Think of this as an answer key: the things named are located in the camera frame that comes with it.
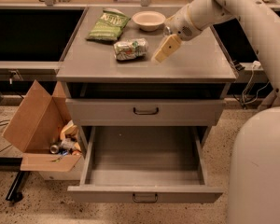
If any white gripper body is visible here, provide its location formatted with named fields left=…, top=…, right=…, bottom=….
left=164, top=6, right=202, bottom=41

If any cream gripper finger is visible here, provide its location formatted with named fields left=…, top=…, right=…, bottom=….
left=152, top=35, right=182, bottom=63

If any crushed 7up can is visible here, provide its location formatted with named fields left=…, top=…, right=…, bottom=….
left=113, top=38, right=148, bottom=61

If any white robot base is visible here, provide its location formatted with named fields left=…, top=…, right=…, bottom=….
left=227, top=107, right=280, bottom=224

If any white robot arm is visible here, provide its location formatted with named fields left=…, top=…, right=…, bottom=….
left=153, top=0, right=280, bottom=101

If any grey drawer cabinet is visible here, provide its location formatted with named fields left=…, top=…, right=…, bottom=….
left=56, top=6, right=238, bottom=134

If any closed grey top drawer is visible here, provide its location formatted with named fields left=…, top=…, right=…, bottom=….
left=66, top=99, right=224, bottom=126

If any open grey middle drawer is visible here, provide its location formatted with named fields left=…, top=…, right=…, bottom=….
left=68, top=126, right=223, bottom=203

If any small can in box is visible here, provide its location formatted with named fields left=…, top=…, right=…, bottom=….
left=50, top=144, right=61, bottom=154

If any white paper bowl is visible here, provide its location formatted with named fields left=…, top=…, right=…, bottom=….
left=133, top=11, right=166, bottom=32

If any green chip bag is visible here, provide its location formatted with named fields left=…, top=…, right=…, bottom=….
left=86, top=8, right=131, bottom=42

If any white power adapter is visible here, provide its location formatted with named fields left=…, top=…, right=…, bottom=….
left=252, top=61, right=261, bottom=69

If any open cardboard box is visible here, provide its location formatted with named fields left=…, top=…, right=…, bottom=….
left=3, top=80, right=81, bottom=172

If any black floor stand leg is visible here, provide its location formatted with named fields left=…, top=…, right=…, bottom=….
left=0, top=157, right=30, bottom=203

